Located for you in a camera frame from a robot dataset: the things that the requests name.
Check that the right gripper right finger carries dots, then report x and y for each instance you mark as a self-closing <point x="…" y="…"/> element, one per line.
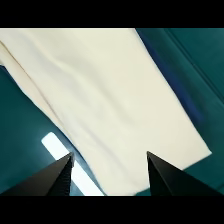
<point x="173" y="181"/>

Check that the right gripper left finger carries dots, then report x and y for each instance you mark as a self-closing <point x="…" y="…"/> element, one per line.
<point x="46" y="181"/>

